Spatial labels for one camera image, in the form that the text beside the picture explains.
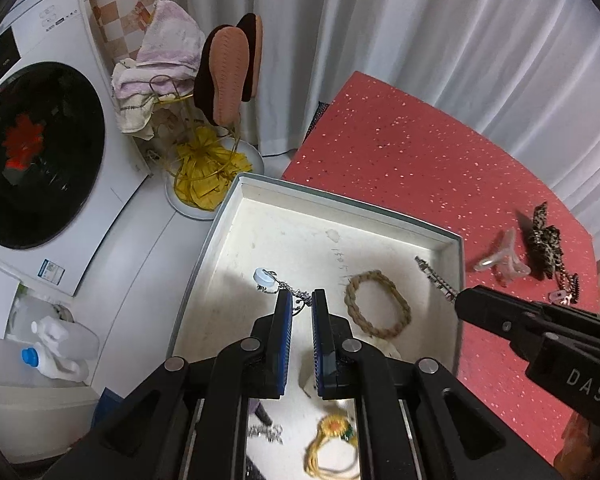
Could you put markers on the purple black hair clip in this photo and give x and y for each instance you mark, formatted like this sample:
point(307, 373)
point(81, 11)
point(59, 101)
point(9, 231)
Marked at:
point(256, 408)

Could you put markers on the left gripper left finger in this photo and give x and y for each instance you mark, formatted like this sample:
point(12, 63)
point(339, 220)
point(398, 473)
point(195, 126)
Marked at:
point(188, 420)

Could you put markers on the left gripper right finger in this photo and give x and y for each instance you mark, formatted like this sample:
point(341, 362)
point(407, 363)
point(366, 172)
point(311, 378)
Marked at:
point(414, 420)

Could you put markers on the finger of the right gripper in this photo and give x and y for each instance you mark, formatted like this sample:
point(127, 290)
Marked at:
point(499, 313)

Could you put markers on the clear plastic hair claw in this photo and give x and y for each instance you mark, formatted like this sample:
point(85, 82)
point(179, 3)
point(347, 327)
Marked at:
point(504, 262)

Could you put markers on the white shallow box tray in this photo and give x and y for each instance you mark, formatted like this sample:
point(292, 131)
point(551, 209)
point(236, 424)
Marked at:
point(311, 239)

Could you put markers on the white spray bottle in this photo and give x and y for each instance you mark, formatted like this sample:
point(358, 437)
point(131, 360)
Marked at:
point(67, 340)

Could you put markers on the white curtain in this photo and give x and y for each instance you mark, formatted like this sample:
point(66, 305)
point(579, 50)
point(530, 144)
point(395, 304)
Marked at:
point(523, 73)

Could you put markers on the white washing machine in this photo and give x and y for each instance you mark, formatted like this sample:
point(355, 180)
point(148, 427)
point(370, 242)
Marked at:
point(66, 171)

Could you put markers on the pink and cream towels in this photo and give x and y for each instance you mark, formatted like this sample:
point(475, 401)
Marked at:
point(165, 67)

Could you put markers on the white charm keychain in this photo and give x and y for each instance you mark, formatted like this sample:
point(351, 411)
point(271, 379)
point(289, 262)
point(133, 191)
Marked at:
point(268, 282)

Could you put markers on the cream hair clip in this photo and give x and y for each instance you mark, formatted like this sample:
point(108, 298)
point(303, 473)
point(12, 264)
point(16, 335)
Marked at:
point(560, 297)

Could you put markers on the pink sole slipper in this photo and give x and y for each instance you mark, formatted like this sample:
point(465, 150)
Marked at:
point(229, 70)

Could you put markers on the yellow cloth bundle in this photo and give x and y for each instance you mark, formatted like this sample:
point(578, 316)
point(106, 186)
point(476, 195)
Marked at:
point(206, 168)

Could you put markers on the blue capped white bottle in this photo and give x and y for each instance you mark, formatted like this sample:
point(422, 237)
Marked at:
point(54, 367)

